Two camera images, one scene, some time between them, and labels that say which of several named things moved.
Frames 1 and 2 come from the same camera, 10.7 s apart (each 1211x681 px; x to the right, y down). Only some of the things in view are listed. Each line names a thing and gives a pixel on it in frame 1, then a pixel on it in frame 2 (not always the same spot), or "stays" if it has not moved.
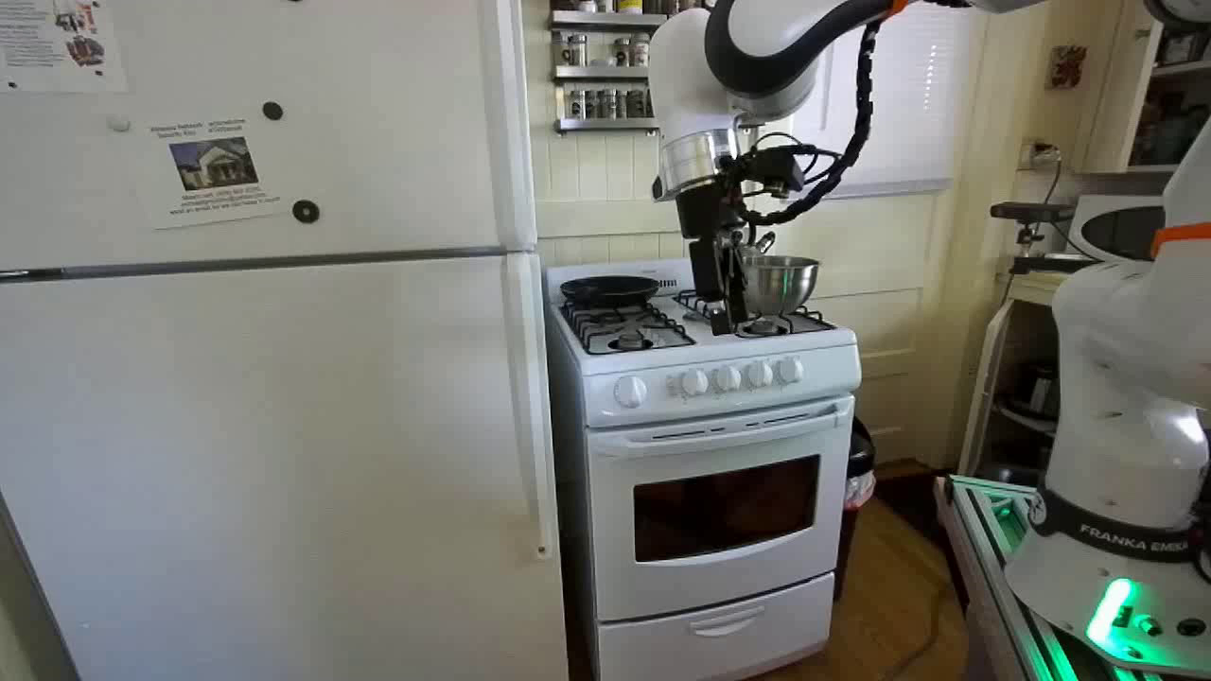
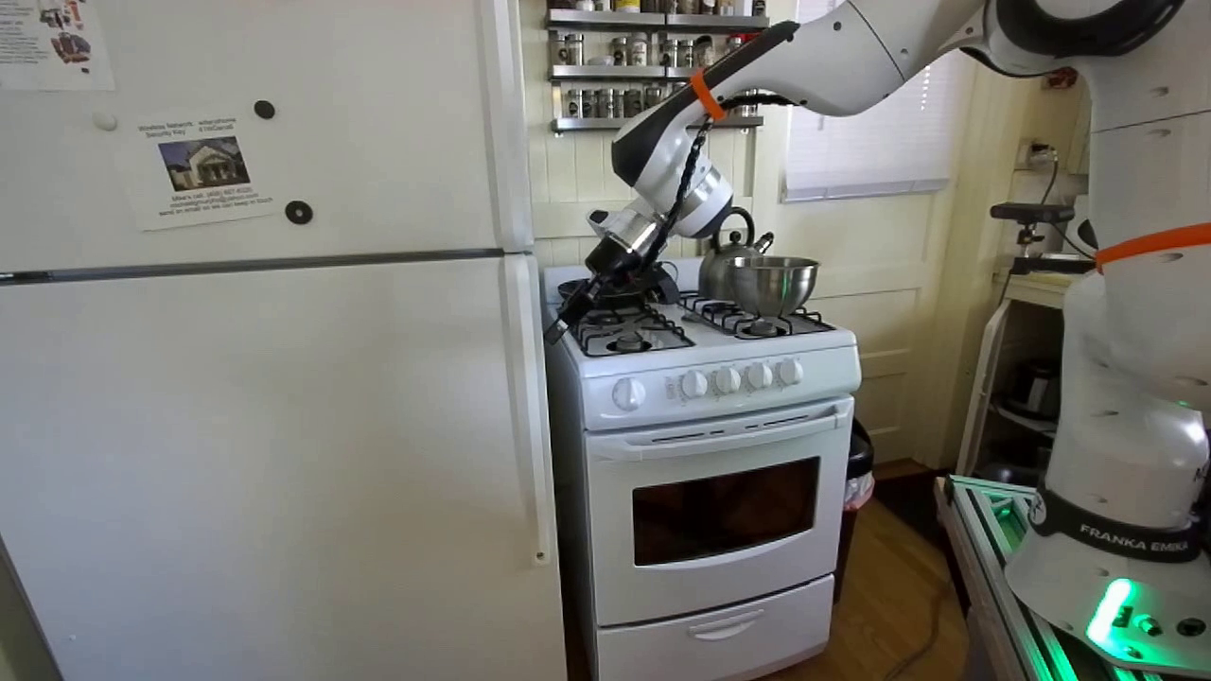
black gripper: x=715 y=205 -> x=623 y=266
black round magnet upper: x=274 y=113 stays
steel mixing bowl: x=785 y=282 stays
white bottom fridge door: x=284 y=469 stays
